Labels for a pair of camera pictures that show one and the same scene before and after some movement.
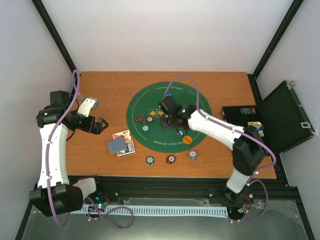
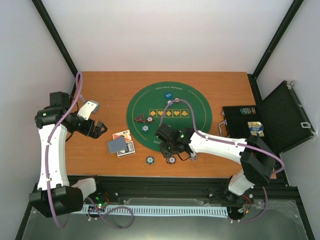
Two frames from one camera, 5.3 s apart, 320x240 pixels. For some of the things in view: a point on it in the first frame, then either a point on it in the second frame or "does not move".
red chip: x=149 y=119 does not move
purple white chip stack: x=192 y=154 does not move
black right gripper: x=165 y=126 -> x=166 y=153
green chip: x=145 y=128 does not move
